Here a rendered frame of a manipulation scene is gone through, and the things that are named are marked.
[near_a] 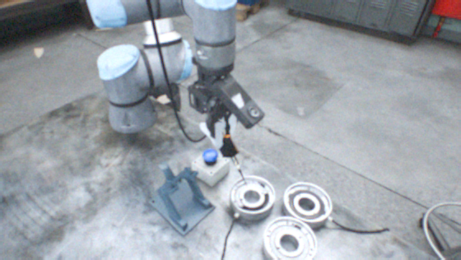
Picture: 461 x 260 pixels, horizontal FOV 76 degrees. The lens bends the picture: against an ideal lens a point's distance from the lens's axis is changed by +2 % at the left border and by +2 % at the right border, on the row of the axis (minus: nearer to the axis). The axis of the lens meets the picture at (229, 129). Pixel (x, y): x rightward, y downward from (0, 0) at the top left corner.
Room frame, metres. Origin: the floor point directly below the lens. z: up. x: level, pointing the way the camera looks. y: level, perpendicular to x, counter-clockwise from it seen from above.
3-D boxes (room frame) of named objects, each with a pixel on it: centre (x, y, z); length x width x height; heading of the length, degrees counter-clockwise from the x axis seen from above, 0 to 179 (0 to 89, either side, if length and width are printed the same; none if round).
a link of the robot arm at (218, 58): (0.51, 0.03, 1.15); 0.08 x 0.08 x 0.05
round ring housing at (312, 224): (0.40, -0.18, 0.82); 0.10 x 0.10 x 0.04
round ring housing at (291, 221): (0.30, -0.12, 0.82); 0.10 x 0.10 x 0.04
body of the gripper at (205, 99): (0.51, 0.03, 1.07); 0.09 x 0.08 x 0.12; 48
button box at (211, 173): (0.52, 0.05, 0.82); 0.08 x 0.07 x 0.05; 50
